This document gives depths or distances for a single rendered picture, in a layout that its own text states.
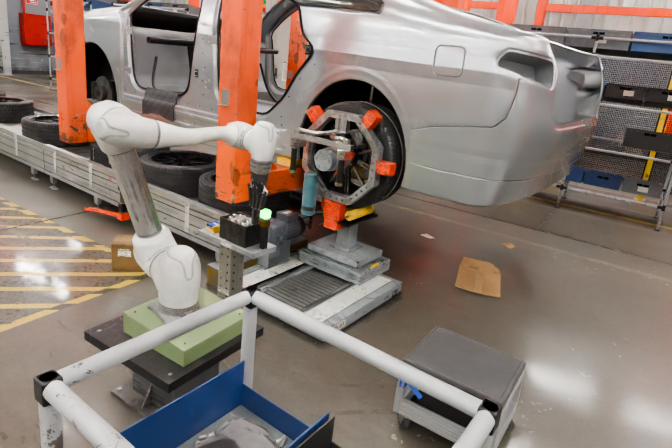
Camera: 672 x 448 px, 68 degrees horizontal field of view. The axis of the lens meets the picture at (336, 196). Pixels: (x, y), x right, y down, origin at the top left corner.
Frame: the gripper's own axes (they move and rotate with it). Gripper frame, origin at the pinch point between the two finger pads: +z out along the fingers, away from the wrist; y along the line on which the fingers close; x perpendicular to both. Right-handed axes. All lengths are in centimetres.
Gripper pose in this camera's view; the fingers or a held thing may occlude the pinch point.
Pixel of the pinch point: (255, 216)
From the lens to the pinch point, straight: 219.2
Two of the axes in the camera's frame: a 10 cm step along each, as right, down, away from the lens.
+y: 7.0, 3.2, -6.3
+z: -1.5, 9.4, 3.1
